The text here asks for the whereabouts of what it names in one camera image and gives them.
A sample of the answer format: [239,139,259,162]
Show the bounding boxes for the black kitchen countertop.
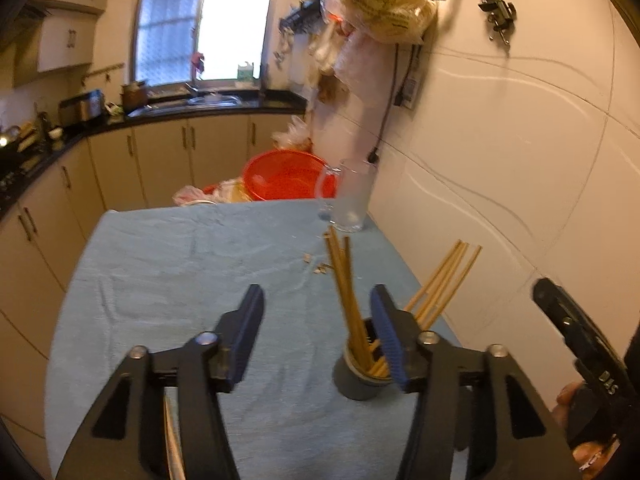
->
[0,89,307,211]

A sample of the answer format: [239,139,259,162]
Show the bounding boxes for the silver countertop appliance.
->
[59,90,106,126]

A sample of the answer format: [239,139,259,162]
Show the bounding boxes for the person's right hand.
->
[556,381,621,472]

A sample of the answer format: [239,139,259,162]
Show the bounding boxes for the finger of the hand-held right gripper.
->
[531,277,627,401]

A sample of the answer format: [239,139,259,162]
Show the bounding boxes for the small wood scraps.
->
[300,254,334,277]

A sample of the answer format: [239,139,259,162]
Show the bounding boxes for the red plastic colander basket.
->
[242,149,338,202]

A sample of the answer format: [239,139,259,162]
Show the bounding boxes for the dark cookware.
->
[0,110,66,181]

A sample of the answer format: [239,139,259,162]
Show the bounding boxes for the wall utensil rack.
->
[279,0,331,36]

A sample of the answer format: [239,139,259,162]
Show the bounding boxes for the beige kitchen base cabinets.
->
[0,112,301,480]

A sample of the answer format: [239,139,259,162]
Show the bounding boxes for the brown wooden box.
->
[121,81,149,112]

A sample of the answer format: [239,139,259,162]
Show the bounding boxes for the kitchen window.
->
[131,0,276,86]

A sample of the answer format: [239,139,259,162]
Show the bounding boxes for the bunch of wooden chopsticks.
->
[324,225,483,378]

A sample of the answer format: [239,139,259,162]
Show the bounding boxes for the plastic bag with yellow contents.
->
[340,0,438,45]

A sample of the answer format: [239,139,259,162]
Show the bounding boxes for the beige wall cabinets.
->
[12,0,118,86]

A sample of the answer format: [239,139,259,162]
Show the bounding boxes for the light blue tablecloth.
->
[44,199,471,480]

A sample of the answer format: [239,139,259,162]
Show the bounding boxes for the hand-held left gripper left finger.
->
[55,284,265,480]

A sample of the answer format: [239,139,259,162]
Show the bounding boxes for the steel kitchen sink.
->
[127,92,261,117]

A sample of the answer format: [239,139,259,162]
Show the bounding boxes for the black power cable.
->
[367,44,402,164]

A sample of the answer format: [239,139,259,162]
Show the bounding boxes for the white and red plastic bags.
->
[172,177,253,206]

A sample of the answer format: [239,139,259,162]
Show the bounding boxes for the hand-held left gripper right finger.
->
[369,284,581,480]

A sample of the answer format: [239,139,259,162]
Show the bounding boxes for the crumpled plastic bag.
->
[271,115,313,153]

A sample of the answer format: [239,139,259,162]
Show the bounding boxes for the wall power socket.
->
[395,77,418,110]

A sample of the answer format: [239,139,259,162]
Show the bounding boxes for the grey perforated chopstick holder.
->
[334,317,401,401]

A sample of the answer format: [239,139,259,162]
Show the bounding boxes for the clear glass mug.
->
[316,159,377,233]

